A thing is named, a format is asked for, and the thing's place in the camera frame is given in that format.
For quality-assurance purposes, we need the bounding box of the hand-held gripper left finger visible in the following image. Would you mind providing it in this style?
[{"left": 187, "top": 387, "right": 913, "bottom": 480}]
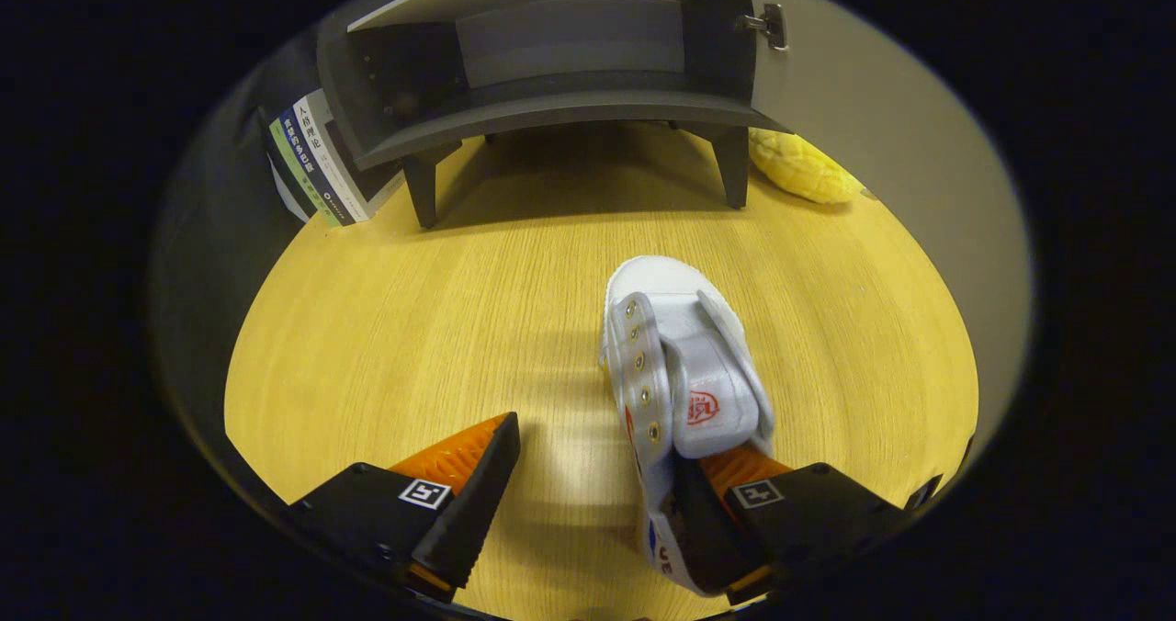
[{"left": 280, "top": 412, "right": 522, "bottom": 604}]

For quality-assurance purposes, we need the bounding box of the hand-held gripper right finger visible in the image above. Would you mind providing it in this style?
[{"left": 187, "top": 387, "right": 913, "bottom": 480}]
[{"left": 675, "top": 444, "right": 945, "bottom": 606}]

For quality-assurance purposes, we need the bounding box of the white shoe with red logo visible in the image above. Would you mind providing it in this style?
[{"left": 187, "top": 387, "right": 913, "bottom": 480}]
[{"left": 599, "top": 255, "right": 777, "bottom": 597}]

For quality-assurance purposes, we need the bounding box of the dark grey shoe cabinet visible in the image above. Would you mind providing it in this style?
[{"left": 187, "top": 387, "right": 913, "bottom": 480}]
[{"left": 317, "top": 0, "right": 791, "bottom": 230}]

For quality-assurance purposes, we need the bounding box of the black backdrop cloth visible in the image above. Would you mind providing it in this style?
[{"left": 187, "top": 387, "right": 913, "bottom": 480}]
[{"left": 147, "top": 28, "right": 332, "bottom": 475}]

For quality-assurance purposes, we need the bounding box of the blue spine book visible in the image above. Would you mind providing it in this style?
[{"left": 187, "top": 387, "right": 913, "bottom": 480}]
[{"left": 278, "top": 107, "right": 357, "bottom": 227}]

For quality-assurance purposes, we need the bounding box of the yellow bumpy plush toy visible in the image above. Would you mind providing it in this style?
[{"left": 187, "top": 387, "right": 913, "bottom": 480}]
[{"left": 749, "top": 127, "right": 865, "bottom": 205}]

